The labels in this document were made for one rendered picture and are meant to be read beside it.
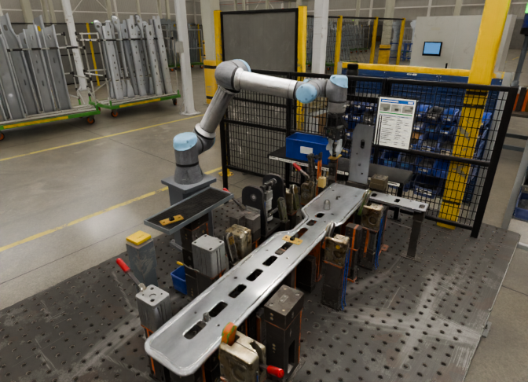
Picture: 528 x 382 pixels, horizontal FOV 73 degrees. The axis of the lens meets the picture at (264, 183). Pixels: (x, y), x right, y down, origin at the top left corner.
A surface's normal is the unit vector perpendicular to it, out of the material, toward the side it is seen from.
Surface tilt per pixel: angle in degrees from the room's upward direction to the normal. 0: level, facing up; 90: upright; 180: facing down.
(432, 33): 90
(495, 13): 90
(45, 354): 0
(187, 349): 0
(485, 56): 90
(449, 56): 90
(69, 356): 0
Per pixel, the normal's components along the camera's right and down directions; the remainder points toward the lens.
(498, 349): 0.00, -0.91
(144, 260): 0.83, 0.22
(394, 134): -0.56, 0.33
